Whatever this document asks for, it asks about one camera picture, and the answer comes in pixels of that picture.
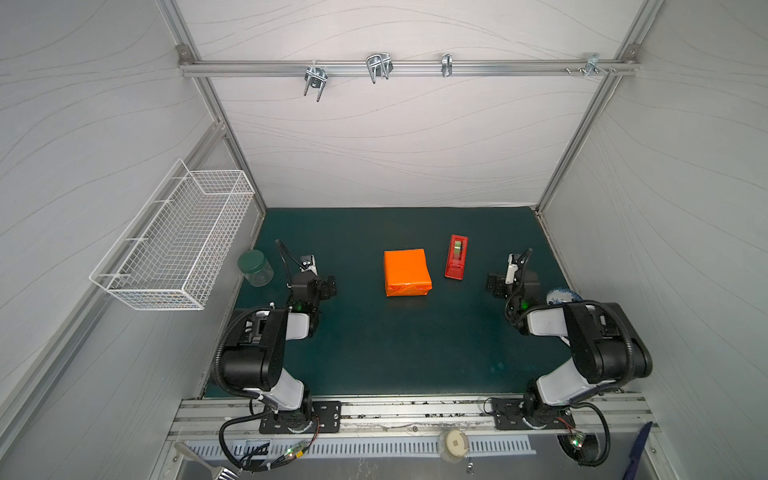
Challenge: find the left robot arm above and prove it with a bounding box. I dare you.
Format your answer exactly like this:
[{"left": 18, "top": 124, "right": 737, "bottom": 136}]
[{"left": 212, "top": 270, "right": 338, "bottom": 418}]

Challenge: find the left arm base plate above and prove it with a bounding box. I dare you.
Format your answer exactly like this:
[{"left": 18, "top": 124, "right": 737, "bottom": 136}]
[{"left": 259, "top": 401, "right": 341, "bottom": 435}]

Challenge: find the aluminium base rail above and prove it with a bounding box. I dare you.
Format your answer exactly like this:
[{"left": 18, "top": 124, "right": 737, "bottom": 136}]
[{"left": 167, "top": 393, "right": 656, "bottom": 440}]

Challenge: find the metal bracket with bolts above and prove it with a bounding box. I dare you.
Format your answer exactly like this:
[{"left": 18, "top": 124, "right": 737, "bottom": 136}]
[{"left": 564, "top": 53, "right": 617, "bottom": 78}]

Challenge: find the metal spatula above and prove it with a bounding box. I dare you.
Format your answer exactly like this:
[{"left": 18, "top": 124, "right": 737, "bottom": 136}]
[{"left": 173, "top": 442, "right": 239, "bottom": 480}]

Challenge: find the blue handled tool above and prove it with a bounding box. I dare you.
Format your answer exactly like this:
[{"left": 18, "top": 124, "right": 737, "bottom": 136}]
[{"left": 622, "top": 422, "right": 653, "bottom": 480}]

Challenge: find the green table mat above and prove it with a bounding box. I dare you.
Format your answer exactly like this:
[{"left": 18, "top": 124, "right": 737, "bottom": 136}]
[{"left": 236, "top": 207, "right": 570, "bottom": 396}]

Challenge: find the blue white ceramic bowl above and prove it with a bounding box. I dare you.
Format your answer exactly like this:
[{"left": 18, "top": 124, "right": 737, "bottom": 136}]
[{"left": 546, "top": 288, "right": 583, "bottom": 305}]

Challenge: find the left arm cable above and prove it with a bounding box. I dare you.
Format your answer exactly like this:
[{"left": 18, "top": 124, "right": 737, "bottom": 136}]
[{"left": 217, "top": 410, "right": 322, "bottom": 474}]

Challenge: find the green lidded glass jar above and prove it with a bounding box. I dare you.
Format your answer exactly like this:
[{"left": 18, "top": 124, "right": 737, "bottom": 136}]
[{"left": 237, "top": 249, "right": 274, "bottom": 288}]

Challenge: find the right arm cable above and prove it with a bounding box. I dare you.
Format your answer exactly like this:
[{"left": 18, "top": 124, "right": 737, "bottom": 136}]
[{"left": 556, "top": 400, "right": 612, "bottom": 468}]

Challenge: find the white wire basket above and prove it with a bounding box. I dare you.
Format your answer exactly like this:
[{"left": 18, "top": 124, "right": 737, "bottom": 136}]
[{"left": 89, "top": 159, "right": 255, "bottom": 311}]

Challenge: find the aluminium crossbar rail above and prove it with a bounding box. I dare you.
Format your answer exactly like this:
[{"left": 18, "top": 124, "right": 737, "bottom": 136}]
[{"left": 180, "top": 57, "right": 641, "bottom": 78}]

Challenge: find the metal U-bolt clamp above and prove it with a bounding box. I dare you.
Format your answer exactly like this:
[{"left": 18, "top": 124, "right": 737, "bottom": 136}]
[
  {"left": 365, "top": 53, "right": 393, "bottom": 84},
  {"left": 303, "top": 66, "right": 328, "bottom": 102}
]

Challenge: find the orange wrapping paper sheet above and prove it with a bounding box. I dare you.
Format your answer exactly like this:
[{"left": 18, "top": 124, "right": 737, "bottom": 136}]
[{"left": 383, "top": 249, "right": 433, "bottom": 297}]

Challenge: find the white vented cable duct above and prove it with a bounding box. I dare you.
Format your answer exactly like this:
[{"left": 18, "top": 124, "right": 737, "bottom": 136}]
[{"left": 185, "top": 435, "right": 537, "bottom": 462}]

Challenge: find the red tape dispenser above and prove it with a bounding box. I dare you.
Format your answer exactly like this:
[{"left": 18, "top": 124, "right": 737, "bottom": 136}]
[{"left": 444, "top": 234, "right": 468, "bottom": 280}]

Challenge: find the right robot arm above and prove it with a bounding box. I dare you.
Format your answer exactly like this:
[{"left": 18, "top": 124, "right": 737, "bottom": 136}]
[{"left": 486, "top": 267, "right": 653, "bottom": 414}]

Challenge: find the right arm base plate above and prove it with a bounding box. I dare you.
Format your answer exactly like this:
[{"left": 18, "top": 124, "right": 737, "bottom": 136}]
[{"left": 483, "top": 397, "right": 576, "bottom": 431}]

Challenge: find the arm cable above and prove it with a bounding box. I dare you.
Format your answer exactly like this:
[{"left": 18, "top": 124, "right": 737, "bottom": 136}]
[
  {"left": 556, "top": 400, "right": 612, "bottom": 468},
  {"left": 217, "top": 410, "right": 322, "bottom": 474}
]

